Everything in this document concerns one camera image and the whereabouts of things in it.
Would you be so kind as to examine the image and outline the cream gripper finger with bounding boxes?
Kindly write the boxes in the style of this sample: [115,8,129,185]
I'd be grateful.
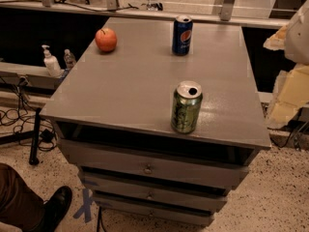
[263,25,288,50]
[267,64,309,125]

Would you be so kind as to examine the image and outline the green soda can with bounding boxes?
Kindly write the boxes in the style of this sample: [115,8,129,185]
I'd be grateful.
[171,80,203,133]

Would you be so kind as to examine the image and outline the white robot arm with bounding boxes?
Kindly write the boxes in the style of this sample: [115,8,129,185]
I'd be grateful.
[264,0,309,129]

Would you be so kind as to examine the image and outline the blue Pepsi can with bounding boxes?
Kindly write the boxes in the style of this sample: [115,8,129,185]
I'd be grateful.
[172,15,193,56]

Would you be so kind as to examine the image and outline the grey drawer cabinet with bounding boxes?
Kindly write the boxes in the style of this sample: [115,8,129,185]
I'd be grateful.
[40,16,272,227]

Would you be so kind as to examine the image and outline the middle drawer with knob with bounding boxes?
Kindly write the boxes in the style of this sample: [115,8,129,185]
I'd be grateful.
[78,171,227,212]

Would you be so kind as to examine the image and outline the drawer with knob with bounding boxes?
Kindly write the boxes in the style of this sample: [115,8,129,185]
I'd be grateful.
[78,171,227,212]
[59,139,248,189]
[93,193,214,226]

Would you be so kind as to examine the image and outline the bottom drawer with knob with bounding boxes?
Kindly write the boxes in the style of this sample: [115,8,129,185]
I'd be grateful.
[93,193,214,226]

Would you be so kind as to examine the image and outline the red apple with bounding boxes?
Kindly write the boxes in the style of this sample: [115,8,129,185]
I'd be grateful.
[95,28,117,52]

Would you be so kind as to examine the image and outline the top drawer with knob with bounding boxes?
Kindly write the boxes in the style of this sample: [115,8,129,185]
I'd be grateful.
[59,139,248,189]

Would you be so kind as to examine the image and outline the clear small plastic bottle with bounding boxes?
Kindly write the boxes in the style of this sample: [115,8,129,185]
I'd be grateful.
[64,49,76,70]

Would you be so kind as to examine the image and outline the white pump sanitizer bottle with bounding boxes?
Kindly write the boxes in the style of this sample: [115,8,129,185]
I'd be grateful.
[42,44,61,77]

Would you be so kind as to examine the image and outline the blue tape cross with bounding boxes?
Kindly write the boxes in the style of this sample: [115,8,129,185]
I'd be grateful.
[73,188,94,223]

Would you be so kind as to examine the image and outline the black leather shoe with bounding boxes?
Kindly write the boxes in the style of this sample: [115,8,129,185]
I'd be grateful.
[34,186,72,232]

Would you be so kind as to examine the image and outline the black stand leg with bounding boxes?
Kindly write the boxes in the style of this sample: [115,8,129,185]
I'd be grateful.
[29,108,41,165]

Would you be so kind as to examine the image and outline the black floor cables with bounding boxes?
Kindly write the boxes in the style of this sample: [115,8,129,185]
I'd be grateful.
[0,75,59,153]

